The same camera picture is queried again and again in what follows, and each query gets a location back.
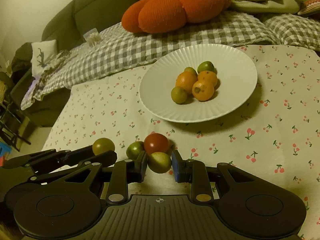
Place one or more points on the blue plastic object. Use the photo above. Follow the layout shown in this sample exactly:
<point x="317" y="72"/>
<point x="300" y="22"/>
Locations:
<point x="3" y="152"/>

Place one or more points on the dark chair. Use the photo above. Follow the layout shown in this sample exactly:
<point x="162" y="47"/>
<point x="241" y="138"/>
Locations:
<point x="10" y="120"/>

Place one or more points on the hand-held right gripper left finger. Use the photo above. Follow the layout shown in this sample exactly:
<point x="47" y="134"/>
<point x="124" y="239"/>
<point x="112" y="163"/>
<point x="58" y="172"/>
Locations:
<point x="143" y="166"/>

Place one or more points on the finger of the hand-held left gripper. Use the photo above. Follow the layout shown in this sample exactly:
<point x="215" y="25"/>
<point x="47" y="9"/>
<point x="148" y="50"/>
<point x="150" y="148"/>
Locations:
<point x="100" y="160"/>
<point x="75" y="153"/>

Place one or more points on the folded beige blankets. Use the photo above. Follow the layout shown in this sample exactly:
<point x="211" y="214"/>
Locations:
<point x="265" y="5"/>

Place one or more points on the yellow-green plum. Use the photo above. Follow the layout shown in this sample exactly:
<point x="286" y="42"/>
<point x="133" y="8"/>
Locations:
<point x="178" y="95"/>
<point x="190" y="70"/>

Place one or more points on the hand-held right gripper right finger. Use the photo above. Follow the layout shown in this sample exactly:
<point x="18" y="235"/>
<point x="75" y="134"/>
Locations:
<point x="175" y="167"/>

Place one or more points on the orange pumpkin cushion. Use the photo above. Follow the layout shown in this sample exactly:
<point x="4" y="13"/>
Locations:
<point x="175" y="7"/>

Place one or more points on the cherry print tablecloth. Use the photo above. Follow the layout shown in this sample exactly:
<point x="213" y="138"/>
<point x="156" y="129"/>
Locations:
<point x="250" y="142"/>

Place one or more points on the small orange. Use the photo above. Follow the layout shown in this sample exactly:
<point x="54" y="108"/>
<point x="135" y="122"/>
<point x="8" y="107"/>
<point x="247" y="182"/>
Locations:
<point x="209" y="77"/>

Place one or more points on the purple floral cloth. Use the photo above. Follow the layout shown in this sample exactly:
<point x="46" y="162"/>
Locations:
<point x="50" y="65"/>

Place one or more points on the green oval jujube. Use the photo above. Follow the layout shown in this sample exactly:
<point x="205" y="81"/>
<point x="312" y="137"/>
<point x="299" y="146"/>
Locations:
<point x="133" y="150"/>

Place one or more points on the white pillow with dark print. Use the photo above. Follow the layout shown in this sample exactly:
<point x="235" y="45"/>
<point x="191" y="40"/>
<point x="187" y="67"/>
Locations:
<point x="42" y="55"/>

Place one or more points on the red tomato fruit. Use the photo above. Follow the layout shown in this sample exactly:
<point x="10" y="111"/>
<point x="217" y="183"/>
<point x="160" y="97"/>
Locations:
<point x="157" y="143"/>

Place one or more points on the white ribbed plate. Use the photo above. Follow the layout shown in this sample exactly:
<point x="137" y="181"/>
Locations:
<point x="225" y="100"/>

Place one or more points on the large orange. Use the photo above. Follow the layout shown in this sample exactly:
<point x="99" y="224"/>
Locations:
<point x="185" y="81"/>

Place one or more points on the small bright green jujube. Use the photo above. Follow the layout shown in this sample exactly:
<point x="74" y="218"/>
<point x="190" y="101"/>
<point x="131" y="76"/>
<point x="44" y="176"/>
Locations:
<point x="205" y="67"/>

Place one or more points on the pale yellow plum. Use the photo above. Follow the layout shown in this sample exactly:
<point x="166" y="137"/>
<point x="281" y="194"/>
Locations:
<point x="160" y="162"/>

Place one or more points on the dark cloth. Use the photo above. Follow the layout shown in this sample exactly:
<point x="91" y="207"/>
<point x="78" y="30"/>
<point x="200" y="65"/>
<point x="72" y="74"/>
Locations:
<point x="22" y="55"/>

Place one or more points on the olive green sofa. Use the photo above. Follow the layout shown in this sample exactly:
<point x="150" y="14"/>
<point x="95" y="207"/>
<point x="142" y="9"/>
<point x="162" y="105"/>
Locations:
<point x="100" y="5"/>

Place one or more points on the grey checkered blanket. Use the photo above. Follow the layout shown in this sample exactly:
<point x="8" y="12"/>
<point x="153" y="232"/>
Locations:
<point x="150" y="45"/>

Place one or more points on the olive brown plum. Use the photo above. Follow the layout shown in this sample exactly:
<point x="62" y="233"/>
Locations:
<point x="103" y="145"/>

